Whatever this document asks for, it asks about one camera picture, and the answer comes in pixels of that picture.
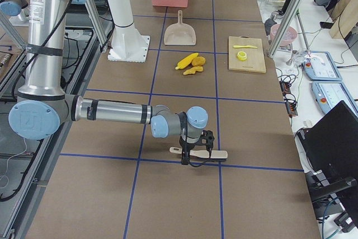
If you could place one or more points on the aluminium frame post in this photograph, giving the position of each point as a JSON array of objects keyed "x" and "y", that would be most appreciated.
[{"x": 284, "y": 25}]

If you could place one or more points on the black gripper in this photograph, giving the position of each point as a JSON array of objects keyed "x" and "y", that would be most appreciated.
[{"x": 188, "y": 148}]

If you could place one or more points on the yellow plastic knife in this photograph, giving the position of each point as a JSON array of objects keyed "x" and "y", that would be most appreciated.
[{"x": 245, "y": 46}]

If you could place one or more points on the yellow toy corn cob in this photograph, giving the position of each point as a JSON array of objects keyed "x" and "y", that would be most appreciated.
[{"x": 183, "y": 63}]

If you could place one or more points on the yellow lemon slice toy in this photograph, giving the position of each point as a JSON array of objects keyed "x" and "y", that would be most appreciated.
[{"x": 241, "y": 55}]

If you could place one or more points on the beige plastic dustpan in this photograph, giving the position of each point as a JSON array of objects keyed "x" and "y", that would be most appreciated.
[{"x": 180, "y": 33}]

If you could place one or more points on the upper blue teach pendant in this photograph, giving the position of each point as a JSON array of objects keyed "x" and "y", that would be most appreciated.
[{"x": 319, "y": 66}]

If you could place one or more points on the blue teach pendant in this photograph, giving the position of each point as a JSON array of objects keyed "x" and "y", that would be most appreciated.
[
  {"x": 329, "y": 94},
  {"x": 319, "y": 66}
]

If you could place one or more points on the lower blue teach pendant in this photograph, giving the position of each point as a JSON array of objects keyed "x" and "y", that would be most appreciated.
[{"x": 329, "y": 94}]

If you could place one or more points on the brown toy potato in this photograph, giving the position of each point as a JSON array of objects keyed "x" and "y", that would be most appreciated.
[{"x": 198, "y": 61}]

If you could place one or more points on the beige hand brush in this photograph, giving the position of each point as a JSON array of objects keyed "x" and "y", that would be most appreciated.
[{"x": 215, "y": 154}]

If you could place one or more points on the black laptop monitor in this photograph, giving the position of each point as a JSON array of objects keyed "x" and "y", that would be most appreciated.
[{"x": 331, "y": 147}]

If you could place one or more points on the bamboo cutting board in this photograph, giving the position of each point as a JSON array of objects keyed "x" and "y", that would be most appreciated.
[{"x": 255, "y": 58}]

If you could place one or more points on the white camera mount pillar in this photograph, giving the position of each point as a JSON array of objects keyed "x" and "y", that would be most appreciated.
[{"x": 127, "y": 43}]

